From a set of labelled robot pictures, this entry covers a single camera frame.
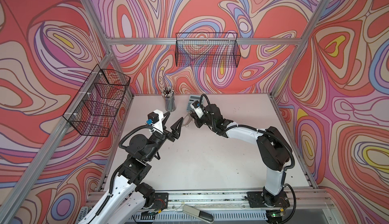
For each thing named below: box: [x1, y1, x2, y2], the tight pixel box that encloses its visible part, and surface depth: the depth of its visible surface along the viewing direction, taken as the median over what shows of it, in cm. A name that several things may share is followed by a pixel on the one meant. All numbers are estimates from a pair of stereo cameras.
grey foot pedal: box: [182, 204, 215, 224], surface depth 68 cm
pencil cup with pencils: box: [161, 86, 177, 112], surface depth 103 cm
